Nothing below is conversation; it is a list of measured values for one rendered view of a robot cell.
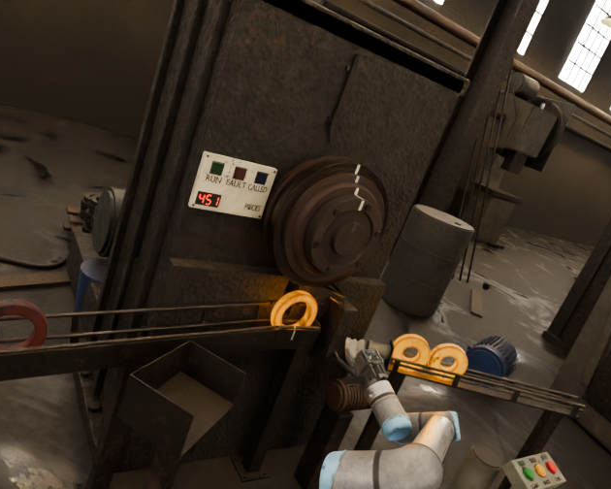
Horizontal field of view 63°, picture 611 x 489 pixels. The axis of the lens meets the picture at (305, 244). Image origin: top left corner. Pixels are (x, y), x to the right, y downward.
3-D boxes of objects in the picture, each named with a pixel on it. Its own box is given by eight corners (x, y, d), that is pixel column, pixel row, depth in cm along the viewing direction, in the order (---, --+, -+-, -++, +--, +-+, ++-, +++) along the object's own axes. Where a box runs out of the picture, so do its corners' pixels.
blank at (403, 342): (397, 329, 199) (398, 333, 196) (434, 338, 199) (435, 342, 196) (385, 362, 203) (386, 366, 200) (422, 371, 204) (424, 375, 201)
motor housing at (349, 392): (285, 473, 214) (329, 371, 198) (325, 466, 227) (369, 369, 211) (300, 498, 204) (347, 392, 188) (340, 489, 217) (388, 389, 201)
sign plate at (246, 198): (187, 205, 157) (203, 150, 152) (258, 216, 172) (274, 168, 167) (189, 207, 155) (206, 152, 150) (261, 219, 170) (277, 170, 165)
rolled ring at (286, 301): (325, 295, 186) (320, 291, 188) (283, 292, 175) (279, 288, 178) (307, 337, 191) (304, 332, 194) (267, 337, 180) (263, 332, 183)
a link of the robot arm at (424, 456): (432, 457, 103) (458, 405, 165) (372, 457, 107) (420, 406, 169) (439, 517, 101) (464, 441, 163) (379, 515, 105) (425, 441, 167)
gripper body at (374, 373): (376, 347, 172) (393, 377, 164) (363, 362, 176) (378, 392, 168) (360, 347, 167) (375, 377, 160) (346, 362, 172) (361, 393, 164)
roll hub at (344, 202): (292, 266, 164) (322, 186, 156) (355, 273, 181) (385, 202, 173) (301, 274, 160) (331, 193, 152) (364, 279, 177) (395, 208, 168)
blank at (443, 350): (434, 339, 199) (435, 342, 196) (471, 347, 199) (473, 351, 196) (422, 372, 204) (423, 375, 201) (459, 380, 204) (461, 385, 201)
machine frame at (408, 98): (68, 355, 235) (164, -40, 184) (263, 352, 298) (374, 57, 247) (94, 476, 179) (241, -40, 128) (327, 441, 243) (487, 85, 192)
